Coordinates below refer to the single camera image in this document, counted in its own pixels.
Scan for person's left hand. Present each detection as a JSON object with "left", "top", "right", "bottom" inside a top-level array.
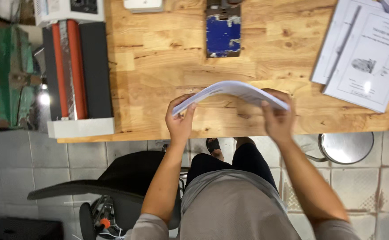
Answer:
[{"left": 165, "top": 94, "right": 198, "bottom": 144}]

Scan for person's right hand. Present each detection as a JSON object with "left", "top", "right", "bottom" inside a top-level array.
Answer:
[{"left": 261, "top": 88, "right": 296, "bottom": 145}]

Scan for white paper stack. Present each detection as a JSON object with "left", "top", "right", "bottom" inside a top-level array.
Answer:
[{"left": 172, "top": 80, "right": 290, "bottom": 116}]

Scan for person's black sandal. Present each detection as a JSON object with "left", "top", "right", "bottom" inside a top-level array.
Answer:
[{"left": 206, "top": 138, "right": 222, "bottom": 157}]

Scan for person's black trousers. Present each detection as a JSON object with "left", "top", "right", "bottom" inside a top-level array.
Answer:
[{"left": 185, "top": 143, "right": 279, "bottom": 194}]

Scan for round steel stool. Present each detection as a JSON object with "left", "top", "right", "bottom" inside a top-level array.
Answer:
[{"left": 304, "top": 132, "right": 375, "bottom": 165}]

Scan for black office chair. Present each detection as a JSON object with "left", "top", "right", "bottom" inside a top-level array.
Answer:
[{"left": 27, "top": 145, "right": 190, "bottom": 240}]

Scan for person's grey shirt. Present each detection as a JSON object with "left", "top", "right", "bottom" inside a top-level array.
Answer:
[{"left": 124, "top": 169, "right": 361, "bottom": 240}]

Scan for white printed booklet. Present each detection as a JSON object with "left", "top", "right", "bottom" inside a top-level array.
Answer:
[{"left": 310, "top": 0, "right": 385, "bottom": 85}]

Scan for blue worn heavy stapler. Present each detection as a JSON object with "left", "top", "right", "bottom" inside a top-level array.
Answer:
[{"left": 205, "top": 0, "right": 242, "bottom": 59}]

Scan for printed booklet with clear cover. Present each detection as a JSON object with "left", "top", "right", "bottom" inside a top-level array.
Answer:
[{"left": 323, "top": 7, "right": 389, "bottom": 114}]

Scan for laminating machine with red rollers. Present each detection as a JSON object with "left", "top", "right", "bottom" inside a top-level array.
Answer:
[{"left": 34, "top": 0, "right": 115, "bottom": 139}]

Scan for white plastic device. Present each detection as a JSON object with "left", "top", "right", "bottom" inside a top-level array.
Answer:
[{"left": 123, "top": 0, "right": 165, "bottom": 14}]

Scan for green metal machine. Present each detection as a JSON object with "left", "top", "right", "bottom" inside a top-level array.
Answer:
[{"left": 0, "top": 9, "right": 45, "bottom": 136}]

